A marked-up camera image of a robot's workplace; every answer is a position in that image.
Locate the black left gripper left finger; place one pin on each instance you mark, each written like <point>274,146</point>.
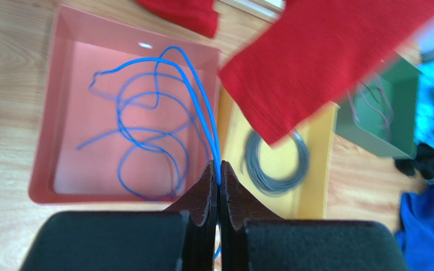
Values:
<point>181,237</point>

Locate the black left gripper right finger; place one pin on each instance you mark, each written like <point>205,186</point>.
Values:
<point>255,238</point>

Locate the yellow plastic bin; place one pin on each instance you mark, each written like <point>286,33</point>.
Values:
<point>307,200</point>

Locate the red plastic bin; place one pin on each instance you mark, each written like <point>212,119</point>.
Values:
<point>118,122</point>

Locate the blue cloth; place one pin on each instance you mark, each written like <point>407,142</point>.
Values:
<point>416,238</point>

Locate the red shirt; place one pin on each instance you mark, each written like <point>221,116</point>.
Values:
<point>282,72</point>

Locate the green plastic bin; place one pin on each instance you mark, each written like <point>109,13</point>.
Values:
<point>380,115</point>

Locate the black cloth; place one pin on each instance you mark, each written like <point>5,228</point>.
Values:
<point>422,163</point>

